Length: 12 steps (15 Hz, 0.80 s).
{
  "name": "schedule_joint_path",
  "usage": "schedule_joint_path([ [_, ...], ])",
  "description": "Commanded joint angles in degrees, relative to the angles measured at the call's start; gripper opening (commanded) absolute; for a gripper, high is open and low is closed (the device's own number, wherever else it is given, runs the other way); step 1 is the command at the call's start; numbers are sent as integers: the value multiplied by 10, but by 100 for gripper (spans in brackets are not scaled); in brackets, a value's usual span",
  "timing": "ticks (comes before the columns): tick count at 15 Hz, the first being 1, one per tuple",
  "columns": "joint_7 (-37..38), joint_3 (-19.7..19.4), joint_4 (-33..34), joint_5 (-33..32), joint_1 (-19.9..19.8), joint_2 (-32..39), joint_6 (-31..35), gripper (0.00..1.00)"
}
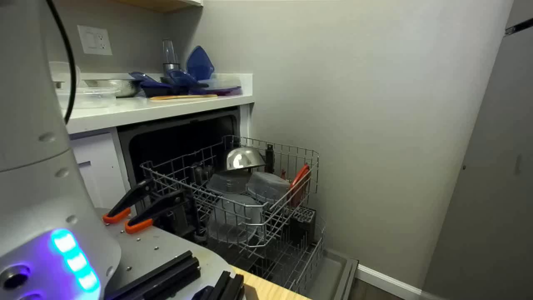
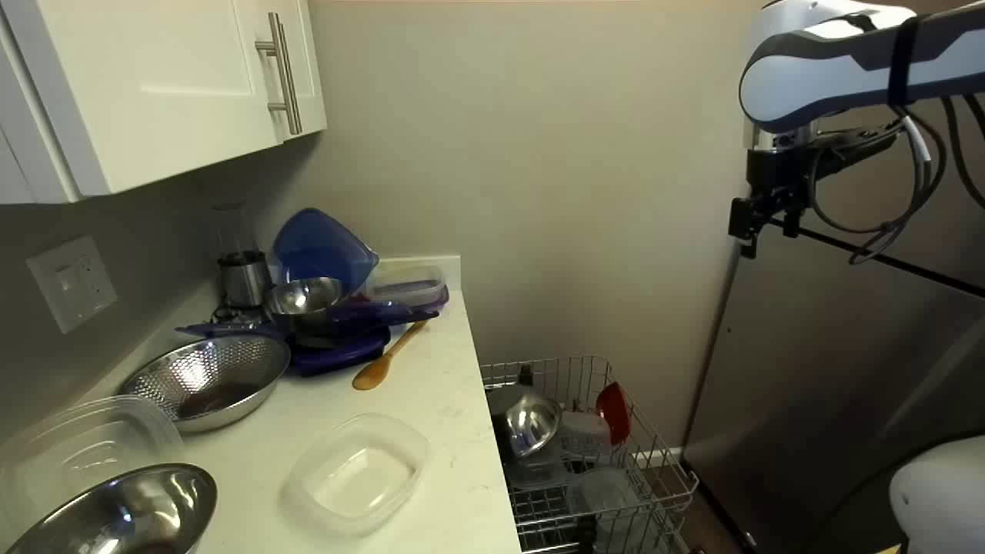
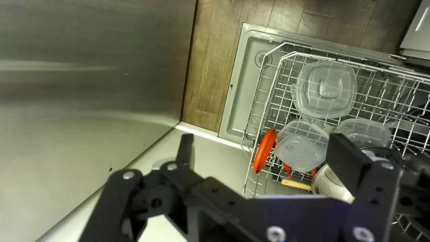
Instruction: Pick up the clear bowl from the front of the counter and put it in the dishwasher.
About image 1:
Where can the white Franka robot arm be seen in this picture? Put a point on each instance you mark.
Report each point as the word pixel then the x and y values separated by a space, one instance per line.
pixel 33 111

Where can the small steel bowl in rack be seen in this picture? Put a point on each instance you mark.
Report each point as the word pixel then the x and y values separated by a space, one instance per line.
pixel 243 159

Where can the dishwasher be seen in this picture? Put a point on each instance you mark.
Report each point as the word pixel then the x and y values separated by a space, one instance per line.
pixel 166 136

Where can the dishwasher door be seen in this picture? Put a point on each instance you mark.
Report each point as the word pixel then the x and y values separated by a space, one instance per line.
pixel 338 276

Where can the black bottle in rack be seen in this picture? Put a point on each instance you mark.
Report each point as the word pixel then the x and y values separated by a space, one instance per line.
pixel 270 159

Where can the clear storage container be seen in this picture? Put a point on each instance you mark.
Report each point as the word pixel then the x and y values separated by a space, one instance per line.
pixel 233 211
pixel 268 186

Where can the orange red utensil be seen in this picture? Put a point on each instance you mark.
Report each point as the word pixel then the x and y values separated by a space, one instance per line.
pixel 300 181

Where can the dark purple lid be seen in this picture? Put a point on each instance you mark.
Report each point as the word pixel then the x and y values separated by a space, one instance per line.
pixel 221 88

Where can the black cutlery basket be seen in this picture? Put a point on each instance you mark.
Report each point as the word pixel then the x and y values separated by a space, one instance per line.
pixel 303 223

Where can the wooden spoon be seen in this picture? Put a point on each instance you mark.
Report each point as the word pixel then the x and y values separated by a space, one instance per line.
pixel 183 98

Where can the clear drinking glass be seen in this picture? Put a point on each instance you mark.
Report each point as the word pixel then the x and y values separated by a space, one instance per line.
pixel 168 56

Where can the wooden table board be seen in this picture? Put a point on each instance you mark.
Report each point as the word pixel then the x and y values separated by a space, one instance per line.
pixel 266 291

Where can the grey robot mounting plate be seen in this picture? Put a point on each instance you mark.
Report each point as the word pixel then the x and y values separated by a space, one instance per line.
pixel 155 244

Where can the white base cabinet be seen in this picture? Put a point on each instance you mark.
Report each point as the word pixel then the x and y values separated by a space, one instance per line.
pixel 100 168

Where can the white baseboard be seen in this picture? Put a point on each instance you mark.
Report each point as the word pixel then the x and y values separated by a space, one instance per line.
pixel 388 283

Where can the grey refrigerator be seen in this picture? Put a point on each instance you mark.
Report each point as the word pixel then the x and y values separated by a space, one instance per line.
pixel 488 168

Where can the black aluminium rail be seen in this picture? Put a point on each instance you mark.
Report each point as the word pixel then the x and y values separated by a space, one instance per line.
pixel 160 276
pixel 225 289

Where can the white wall outlet plate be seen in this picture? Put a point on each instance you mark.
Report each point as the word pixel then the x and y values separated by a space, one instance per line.
pixel 93 41

